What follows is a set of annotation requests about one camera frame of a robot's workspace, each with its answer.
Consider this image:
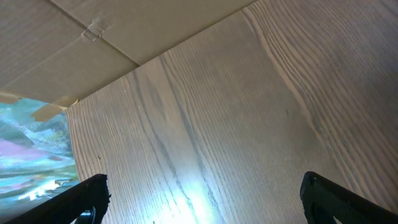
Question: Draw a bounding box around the colourful painted surface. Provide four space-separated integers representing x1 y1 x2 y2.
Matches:
1 98 79 223

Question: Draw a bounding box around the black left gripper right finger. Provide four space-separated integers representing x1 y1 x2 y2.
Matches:
300 171 397 224

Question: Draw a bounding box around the brown cardboard panel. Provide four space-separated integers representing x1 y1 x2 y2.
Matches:
1 0 249 120

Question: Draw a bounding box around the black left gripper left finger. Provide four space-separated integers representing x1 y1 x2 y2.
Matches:
6 174 111 224

